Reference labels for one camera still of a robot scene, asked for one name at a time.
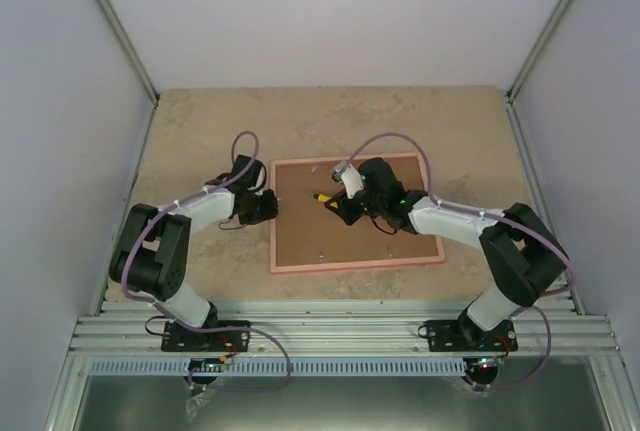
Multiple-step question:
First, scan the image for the yellow screwdriver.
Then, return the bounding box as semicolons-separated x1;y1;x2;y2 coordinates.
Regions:
308;192;331;203

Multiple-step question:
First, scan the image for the pink picture frame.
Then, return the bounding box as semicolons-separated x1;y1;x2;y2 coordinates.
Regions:
269;156;446;275

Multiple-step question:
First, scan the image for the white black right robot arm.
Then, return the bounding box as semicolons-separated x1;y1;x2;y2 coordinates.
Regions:
325;158;569;350

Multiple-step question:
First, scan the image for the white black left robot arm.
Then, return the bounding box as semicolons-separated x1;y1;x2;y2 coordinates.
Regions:
109;154;278;350

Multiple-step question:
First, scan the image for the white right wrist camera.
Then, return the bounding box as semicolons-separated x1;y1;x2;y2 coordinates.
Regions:
331;160;364;199

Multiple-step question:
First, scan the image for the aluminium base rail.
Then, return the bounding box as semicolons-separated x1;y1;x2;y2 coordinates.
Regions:
69;295;620;357

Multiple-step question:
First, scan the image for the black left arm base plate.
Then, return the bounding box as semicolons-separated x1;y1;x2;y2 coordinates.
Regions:
160;320;251;354

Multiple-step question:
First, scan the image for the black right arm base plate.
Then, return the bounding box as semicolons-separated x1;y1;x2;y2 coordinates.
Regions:
417;320;519;353

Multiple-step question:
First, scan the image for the left aluminium corner post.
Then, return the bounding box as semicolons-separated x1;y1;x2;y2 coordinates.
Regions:
94;0;160;107

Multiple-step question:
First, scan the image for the aluminium corner post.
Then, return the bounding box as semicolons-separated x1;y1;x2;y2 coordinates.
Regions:
94;0;160;107
504;0;576;105

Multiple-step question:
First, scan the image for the grey slotted cable duct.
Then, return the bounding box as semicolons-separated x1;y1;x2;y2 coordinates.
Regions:
89;357;468;378

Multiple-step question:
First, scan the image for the right aluminium corner post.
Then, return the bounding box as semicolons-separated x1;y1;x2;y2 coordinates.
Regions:
504;0;576;105

